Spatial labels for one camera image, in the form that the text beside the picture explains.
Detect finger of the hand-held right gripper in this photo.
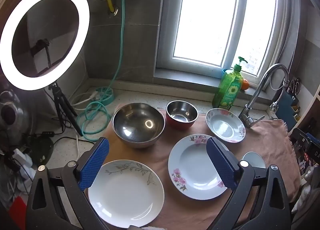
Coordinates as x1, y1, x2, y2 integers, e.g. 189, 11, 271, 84
291, 128, 313, 146

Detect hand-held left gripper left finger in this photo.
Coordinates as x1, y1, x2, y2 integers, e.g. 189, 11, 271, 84
25, 137, 118, 230

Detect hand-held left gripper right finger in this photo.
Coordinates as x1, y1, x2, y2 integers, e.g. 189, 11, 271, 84
206, 137, 292, 230

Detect large floral plate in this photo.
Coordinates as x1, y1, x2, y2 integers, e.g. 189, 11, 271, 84
167, 134, 230, 200

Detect light blue bowl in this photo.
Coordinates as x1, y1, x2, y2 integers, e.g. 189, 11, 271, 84
241, 152, 266, 169

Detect small floral deep plate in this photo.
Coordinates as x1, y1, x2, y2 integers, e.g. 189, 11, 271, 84
205, 108, 246, 144

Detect white leaf-print plate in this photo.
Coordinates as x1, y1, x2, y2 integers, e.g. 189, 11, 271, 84
87, 159, 165, 228

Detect large steel bowl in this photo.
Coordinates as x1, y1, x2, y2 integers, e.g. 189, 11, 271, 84
112, 103, 166, 149

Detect red steel bowl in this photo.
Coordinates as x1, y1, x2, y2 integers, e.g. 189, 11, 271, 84
165, 100, 198, 131

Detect person's right hand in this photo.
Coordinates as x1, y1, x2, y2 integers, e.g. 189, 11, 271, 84
294, 168, 316, 213

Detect pink towel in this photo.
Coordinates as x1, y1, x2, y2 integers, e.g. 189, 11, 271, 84
85, 103, 302, 230

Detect scissors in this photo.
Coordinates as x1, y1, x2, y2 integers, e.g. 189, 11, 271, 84
290, 78, 302, 96

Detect dark green round pad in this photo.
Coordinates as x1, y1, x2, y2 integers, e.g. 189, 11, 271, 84
27, 135, 54, 166

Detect chrome faucet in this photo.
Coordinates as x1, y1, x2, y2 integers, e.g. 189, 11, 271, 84
237, 63, 290, 128

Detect green dish soap bottle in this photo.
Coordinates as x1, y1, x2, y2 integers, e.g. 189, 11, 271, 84
212, 57, 248, 111

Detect red box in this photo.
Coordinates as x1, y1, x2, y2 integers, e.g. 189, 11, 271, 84
10, 195, 28, 230

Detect window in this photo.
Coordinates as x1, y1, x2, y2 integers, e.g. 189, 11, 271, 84
155, 0, 300, 88

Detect black cable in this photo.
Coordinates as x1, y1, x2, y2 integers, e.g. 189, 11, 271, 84
24, 118, 83, 151

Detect metal sprayer hose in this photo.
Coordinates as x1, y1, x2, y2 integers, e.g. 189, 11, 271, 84
269, 80, 288, 113

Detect teal cable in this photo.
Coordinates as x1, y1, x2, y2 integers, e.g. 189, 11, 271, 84
76, 0, 139, 142

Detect ring light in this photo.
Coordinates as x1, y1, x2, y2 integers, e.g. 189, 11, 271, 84
0, 0, 90, 90

